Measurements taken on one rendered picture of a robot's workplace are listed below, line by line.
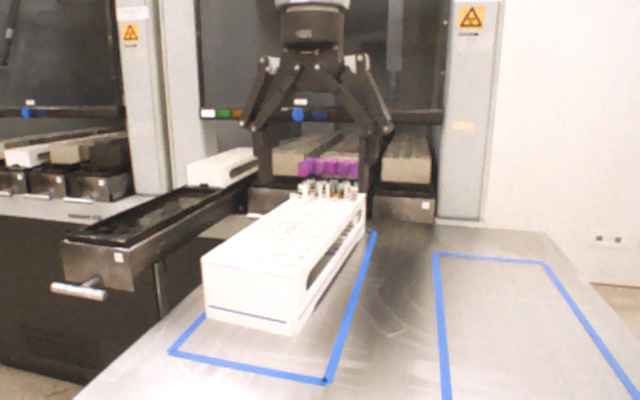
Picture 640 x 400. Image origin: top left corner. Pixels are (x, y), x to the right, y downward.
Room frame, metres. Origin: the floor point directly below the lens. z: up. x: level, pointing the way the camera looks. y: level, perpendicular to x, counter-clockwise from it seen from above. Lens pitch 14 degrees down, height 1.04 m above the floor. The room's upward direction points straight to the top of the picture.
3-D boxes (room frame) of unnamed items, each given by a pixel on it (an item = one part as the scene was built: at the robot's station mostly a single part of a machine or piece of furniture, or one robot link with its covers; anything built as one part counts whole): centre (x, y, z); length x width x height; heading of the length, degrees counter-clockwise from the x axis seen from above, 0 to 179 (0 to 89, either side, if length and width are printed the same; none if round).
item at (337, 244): (0.47, 0.01, 0.85); 0.30 x 0.10 x 0.06; 160
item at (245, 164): (1.04, 0.22, 0.83); 0.30 x 0.10 x 0.06; 166
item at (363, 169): (0.48, -0.06, 0.95); 0.03 x 0.01 x 0.07; 160
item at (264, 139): (0.52, 0.07, 0.95); 0.03 x 0.01 x 0.07; 160
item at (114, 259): (0.87, 0.27, 0.78); 0.73 x 0.14 x 0.09; 166
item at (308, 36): (0.50, 0.00, 1.08); 0.08 x 0.07 x 0.09; 70
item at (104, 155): (1.13, 0.61, 0.85); 0.12 x 0.02 x 0.06; 76
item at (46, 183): (1.39, 0.70, 0.78); 0.73 x 0.14 x 0.09; 166
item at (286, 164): (0.99, 0.08, 0.85); 0.12 x 0.02 x 0.06; 76
